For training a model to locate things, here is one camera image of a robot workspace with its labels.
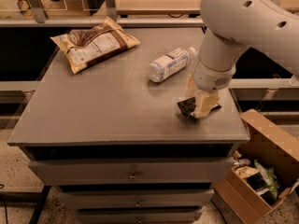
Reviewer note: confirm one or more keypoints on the green snack bag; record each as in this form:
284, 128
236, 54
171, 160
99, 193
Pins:
269, 188

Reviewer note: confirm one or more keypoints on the open cardboard box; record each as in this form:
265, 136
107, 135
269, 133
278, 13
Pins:
273, 142

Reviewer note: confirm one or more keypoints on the black rxbar chocolate wrapper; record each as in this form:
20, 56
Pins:
187, 108

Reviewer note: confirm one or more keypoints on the clear plastic water bottle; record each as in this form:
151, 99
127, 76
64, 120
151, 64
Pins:
170, 63

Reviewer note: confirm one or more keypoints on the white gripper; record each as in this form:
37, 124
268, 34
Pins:
210, 77

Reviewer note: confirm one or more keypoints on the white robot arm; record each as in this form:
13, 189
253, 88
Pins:
232, 27

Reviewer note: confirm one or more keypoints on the tan snack packet in box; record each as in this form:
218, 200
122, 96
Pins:
246, 171

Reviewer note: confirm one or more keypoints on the tan brown snack bag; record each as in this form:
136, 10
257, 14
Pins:
84, 48

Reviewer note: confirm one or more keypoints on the grey drawer cabinet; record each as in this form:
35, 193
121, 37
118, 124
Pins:
116, 146

